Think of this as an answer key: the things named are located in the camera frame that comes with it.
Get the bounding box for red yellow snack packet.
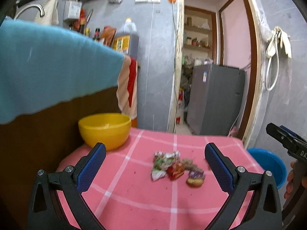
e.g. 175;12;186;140
167;162;185;181

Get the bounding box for green white wrapper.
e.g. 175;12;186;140
151;151;181;181

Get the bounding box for chrome kitchen faucet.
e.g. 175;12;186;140
13;3;46;21

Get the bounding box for person's right hand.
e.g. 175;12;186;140
283;160;307;200

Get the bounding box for blue plastic bucket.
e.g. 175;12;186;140
247;148;287;189

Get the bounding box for brown counter cabinet front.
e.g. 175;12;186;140
1;87;120;229

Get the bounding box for yellow plastic bowl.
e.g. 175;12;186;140
78;113;132;151

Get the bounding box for pink checked tablecloth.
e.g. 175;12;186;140
56;127;264;230

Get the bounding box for red white rice sack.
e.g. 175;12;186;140
175;88;184;125

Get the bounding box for grey refrigerator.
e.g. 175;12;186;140
187;64;246;136

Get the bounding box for white rubber gloves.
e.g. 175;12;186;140
274;26;292;59

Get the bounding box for teal orange red towel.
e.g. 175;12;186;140
1;19;137;124

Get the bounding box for wooden shelf unit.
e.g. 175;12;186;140
183;6;218;61

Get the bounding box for dark sauce bottle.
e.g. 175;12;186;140
93;28;100;42

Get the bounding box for large cooking oil jug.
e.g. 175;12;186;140
112;18;139;60

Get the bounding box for beige hanging cloth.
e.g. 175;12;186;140
34;0;59;25

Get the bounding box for white coiled hose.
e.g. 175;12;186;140
264;26;281;91

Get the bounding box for white wall box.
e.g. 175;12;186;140
63;1;82;21

